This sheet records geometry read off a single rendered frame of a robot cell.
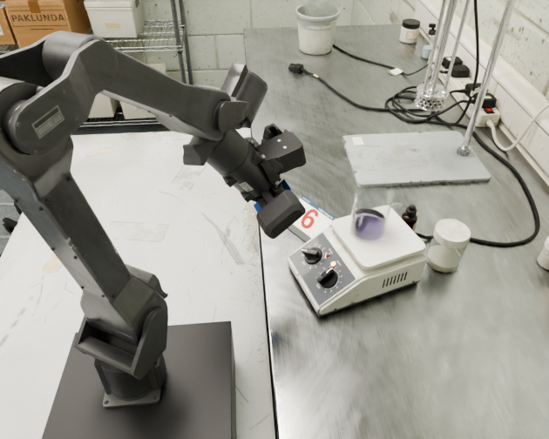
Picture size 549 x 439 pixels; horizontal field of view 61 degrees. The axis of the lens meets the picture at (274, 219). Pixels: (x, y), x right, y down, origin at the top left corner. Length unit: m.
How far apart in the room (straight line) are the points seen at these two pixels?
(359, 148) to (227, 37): 2.07
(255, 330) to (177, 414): 0.23
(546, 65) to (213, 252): 0.87
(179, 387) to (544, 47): 1.08
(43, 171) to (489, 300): 0.72
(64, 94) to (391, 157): 0.87
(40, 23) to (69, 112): 2.44
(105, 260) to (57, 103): 0.17
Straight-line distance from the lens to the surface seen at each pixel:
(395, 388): 0.73
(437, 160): 1.15
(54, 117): 0.36
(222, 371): 0.61
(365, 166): 1.08
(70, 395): 0.64
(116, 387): 0.59
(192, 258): 0.88
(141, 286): 0.51
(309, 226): 0.91
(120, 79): 0.43
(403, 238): 0.80
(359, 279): 0.75
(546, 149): 1.19
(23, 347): 0.84
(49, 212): 0.40
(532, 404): 0.79
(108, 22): 2.82
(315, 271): 0.79
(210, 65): 3.18
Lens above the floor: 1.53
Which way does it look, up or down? 42 degrees down
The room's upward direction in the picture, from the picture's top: straight up
